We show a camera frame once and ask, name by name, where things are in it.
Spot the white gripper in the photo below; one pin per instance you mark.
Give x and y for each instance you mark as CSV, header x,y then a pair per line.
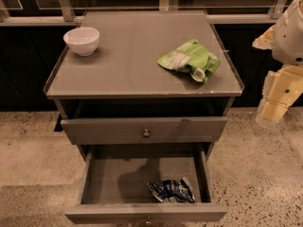
x,y
290,38

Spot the blue chip bag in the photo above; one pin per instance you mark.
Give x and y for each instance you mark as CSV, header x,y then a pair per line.
x,y
171,191

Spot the green chip bag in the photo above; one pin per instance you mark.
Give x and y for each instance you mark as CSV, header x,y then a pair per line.
x,y
191,58

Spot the grey drawer cabinet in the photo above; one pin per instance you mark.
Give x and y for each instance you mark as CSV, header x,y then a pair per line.
x,y
123,80

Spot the brass top drawer knob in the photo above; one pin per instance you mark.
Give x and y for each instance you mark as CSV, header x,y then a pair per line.
x,y
146,133

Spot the brass drawer knob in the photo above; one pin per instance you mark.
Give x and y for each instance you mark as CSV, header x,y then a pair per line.
x,y
146,133
148,221

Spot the open grey middle drawer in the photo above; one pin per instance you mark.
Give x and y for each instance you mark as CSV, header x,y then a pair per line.
x,y
115,190

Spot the brass middle drawer knob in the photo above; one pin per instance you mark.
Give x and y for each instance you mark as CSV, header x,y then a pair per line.
x,y
148,221

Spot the closed grey top drawer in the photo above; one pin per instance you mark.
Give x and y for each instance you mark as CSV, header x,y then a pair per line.
x,y
111,131

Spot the white ceramic bowl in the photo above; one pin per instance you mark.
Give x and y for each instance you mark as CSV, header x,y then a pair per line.
x,y
82,40

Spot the metal railing frame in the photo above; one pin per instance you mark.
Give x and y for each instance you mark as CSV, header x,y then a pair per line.
x,y
72,12

